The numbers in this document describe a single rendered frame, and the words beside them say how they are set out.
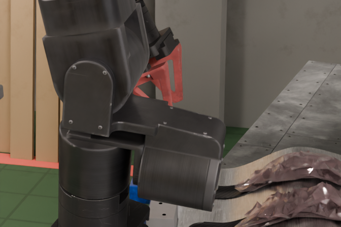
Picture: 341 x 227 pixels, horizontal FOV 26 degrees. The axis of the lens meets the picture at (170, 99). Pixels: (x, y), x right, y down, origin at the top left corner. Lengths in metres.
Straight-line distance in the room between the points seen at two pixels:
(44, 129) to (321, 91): 1.78
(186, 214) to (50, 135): 2.25
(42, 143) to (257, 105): 1.04
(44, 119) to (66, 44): 2.71
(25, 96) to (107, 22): 2.74
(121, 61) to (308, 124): 1.00
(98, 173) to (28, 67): 2.67
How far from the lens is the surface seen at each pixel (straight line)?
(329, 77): 1.78
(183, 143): 0.54
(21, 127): 3.28
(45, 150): 3.25
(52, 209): 2.87
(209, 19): 3.29
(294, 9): 3.41
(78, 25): 0.51
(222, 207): 1.03
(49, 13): 0.52
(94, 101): 0.52
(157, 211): 0.97
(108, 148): 0.55
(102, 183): 0.57
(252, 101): 3.55
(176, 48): 1.01
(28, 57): 3.21
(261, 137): 1.41
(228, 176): 1.12
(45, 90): 3.20
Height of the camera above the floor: 1.34
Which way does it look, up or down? 20 degrees down
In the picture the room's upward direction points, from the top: straight up
